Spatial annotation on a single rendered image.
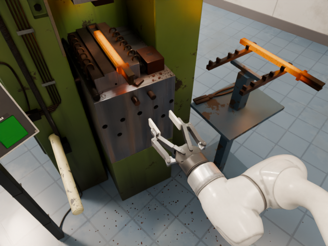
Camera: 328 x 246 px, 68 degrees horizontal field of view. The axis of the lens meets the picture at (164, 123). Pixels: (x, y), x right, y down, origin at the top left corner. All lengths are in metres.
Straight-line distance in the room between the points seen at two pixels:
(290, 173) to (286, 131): 1.68
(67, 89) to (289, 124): 1.84
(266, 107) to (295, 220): 0.82
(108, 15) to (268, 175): 1.16
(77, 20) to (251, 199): 1.18
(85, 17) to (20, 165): 1.24
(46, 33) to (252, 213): 0.90
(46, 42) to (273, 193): 0.92
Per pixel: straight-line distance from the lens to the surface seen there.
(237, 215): 0.61
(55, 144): 1.29
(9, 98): 0.90
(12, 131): 0.89
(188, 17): 1.28
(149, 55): 1.14
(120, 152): 1.30
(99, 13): 1.46
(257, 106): 1.40
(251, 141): 2.13
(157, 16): 1.19
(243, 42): 1.35
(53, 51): 1.09
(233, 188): 0.63
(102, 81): 1.05
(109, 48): 1.15
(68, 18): 1.42
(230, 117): 1.29
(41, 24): 1.04
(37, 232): 1.85
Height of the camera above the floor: 1.59
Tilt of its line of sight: 48 degrees down
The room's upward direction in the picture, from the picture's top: straight up
